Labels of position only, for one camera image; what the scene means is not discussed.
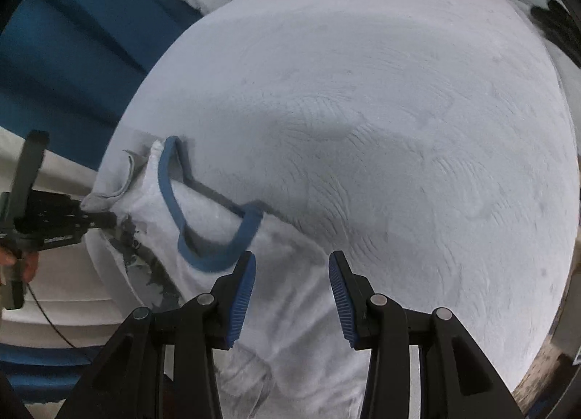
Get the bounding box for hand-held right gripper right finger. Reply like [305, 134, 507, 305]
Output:
[329, 251, 527, 419]

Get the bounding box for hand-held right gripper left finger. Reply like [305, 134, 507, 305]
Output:
[57, 251, 257, 419]

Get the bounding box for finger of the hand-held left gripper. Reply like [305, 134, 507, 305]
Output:
[84, 211, 119, 230]

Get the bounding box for white t-shirt with blue collar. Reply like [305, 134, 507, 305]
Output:
[82, 135, 377, 419]

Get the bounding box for dark clothes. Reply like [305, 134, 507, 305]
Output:
[530, 0, 581, 66]

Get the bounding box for person's left hand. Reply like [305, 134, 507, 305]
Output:
[0, 249, 41, 284]

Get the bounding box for grey round ottoman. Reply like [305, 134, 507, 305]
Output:
[84, 0, 575, 419]

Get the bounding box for blue cloth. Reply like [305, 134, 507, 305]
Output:
[0, 0, 214, 175]

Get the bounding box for black cable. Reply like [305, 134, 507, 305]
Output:
[25, 283, 98, 363]

